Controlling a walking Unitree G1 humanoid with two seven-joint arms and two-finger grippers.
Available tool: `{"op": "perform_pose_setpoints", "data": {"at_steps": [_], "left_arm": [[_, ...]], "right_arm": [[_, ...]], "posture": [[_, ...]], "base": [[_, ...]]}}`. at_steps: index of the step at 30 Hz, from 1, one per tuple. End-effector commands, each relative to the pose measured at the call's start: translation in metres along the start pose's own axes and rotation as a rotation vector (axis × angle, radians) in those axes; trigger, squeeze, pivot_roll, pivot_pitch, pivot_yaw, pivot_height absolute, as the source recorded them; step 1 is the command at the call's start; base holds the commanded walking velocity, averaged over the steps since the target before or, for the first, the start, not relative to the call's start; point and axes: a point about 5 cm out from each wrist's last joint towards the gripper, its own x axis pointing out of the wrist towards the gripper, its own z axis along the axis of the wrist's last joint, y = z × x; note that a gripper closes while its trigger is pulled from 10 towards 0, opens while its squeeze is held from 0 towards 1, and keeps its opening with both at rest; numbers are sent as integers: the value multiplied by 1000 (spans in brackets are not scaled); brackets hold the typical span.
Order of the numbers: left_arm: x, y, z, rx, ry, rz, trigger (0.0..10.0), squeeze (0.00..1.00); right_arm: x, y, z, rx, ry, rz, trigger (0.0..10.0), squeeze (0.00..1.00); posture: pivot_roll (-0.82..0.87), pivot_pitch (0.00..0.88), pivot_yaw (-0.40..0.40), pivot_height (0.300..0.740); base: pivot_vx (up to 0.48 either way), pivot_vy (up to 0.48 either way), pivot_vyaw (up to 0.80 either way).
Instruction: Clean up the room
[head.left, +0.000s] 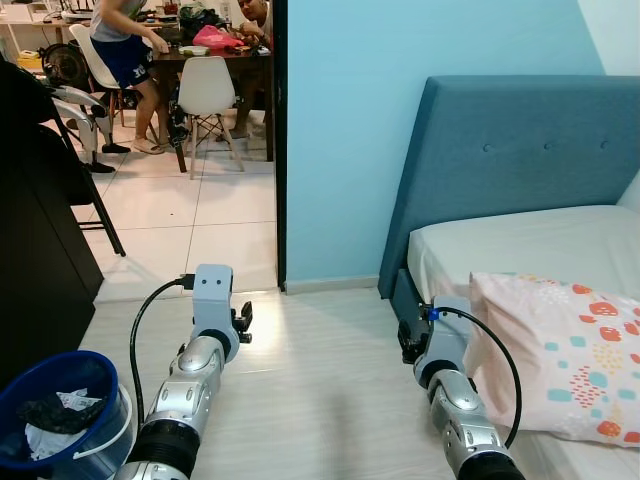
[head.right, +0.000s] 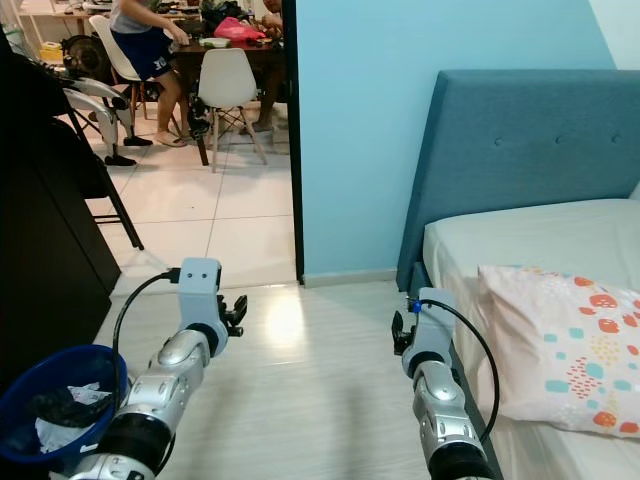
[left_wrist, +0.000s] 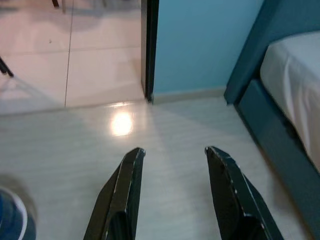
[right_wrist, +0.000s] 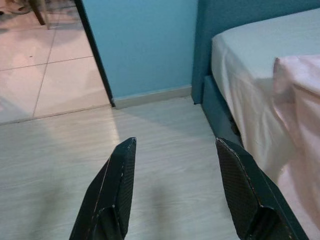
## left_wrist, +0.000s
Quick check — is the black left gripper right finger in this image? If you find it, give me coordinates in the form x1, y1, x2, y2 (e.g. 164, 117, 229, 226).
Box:
204, 146, 279, 240

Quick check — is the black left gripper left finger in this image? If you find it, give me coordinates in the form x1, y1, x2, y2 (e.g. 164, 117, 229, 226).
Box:
83, 146, 146, 240

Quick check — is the blue and white round object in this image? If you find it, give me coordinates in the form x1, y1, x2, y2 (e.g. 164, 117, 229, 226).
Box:
0, 186, 37, 240

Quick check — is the mattress with cream sheet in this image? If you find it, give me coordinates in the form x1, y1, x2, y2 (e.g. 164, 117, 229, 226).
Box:
259, 32, 320, 173

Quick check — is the black stand leg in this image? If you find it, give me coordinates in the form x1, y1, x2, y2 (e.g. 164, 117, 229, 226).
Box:
0, 56, 15, 78

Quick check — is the black door frame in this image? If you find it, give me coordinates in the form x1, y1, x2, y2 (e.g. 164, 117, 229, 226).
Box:
140, 0, 160, 105

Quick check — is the teal padded bed frame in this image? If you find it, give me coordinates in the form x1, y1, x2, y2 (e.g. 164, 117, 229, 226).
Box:
223, 0, 320, 238

